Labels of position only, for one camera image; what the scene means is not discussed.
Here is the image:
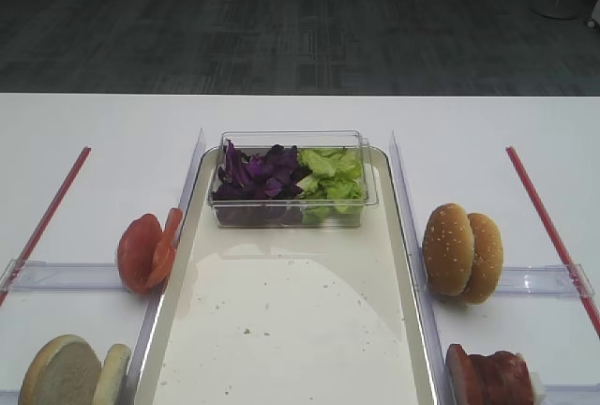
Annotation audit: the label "tomato slice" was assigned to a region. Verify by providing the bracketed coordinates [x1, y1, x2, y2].
[116, 214, 162, 294]
[145, 208, 183, 289]

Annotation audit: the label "purple cabbage leaves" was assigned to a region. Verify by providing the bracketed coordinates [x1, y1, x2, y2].
[211, 141, 311, 227]

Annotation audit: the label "small bun bottom slice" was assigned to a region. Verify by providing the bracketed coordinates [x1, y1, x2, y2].
[92, 343, 131, 405]

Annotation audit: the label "red rail strip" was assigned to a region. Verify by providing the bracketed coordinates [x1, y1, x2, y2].
[505, 146, 599, 335]
[1, 146, 91, 304]

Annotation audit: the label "white caster wheel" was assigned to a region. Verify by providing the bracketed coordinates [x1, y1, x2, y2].
[586, 19, 599, 29]

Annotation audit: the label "clear plastic salad container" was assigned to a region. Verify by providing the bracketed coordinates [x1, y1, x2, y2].
[207, 130, 379, 229]

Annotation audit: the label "right upper clear pusher track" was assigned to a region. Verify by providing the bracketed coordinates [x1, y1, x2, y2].
[494, 264, 595, 298]

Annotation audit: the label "rear tomato slice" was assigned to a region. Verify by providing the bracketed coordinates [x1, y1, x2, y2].
[145, 208, 183, 289]

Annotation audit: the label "clear pusher track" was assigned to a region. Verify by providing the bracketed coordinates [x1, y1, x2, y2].
[1, 260, 126, 293]
[494, 264, 595, 298]
[530, 372, 600, 405]

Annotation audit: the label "left long clear divider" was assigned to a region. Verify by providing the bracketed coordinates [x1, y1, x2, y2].
[122, 127, 208, 405]

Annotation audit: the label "left red rail strip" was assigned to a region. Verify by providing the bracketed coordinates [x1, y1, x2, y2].
[1, 146, 91, 304]

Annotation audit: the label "right red rail strip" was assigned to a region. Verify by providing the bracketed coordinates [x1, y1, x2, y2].
[505, 146, 599, 335]

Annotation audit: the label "right lower clear pusher track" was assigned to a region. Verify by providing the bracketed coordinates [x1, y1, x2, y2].
[530, 372, 600, 405]

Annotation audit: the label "front sesame bun top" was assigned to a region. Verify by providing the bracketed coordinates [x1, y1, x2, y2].
[422, 203, 474, 297]

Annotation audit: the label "green lettuce leaves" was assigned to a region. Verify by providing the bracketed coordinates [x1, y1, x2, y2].
[298, 147, 366, 226]

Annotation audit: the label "large bun bottom slice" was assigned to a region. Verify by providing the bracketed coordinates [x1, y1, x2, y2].
[18, 334, 101, 405]

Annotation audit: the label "left upper clear pusher track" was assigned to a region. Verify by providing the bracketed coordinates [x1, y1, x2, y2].
[1, 260, 126, 293]

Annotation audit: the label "rear sesame bun top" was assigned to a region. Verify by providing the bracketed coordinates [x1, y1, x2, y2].
[461, 213, 503, 305]

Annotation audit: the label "sesame bun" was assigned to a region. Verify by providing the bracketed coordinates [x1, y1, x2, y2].
[461, 213, 503, 305]
[422, 203, 474, 297]

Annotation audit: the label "rear red meat patties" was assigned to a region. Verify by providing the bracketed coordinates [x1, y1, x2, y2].
[469, 351, 535, 405]

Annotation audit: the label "white metal tray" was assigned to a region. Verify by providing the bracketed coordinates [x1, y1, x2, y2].
[134, 149, 437, 404]

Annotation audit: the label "front tomato slice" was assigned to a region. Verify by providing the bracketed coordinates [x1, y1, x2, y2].
[116, 214, 162, 294]

